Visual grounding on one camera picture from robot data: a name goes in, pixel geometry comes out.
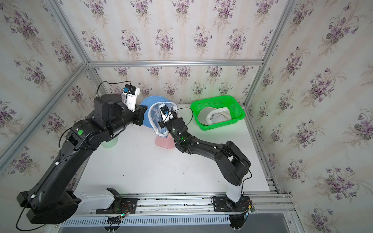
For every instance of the pink baseball cap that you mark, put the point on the pink baseball cap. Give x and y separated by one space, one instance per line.
165 142

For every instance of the grey white baseball cap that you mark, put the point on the grey white baseball cap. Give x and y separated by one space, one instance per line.
210 116

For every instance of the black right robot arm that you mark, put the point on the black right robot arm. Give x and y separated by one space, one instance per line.
231 161

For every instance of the light blue baseball cap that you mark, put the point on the light blue baseball cap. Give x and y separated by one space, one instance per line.
153 115

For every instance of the mint green pen cup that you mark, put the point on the mint green pen cup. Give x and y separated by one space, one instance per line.
109 144

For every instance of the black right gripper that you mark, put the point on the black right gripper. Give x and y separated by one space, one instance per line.
161 124

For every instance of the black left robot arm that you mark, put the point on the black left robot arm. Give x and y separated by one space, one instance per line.
50 201

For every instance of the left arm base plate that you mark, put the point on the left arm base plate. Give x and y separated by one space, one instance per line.
120 206

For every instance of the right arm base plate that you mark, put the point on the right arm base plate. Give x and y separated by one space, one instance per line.
224 204

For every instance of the aluminium mounting rail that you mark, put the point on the aluminium mounting rail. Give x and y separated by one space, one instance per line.
182 204

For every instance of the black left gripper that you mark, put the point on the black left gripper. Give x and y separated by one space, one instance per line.
139 113

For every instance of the green plastic basket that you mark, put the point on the green plastic basket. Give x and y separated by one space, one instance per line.
236 111

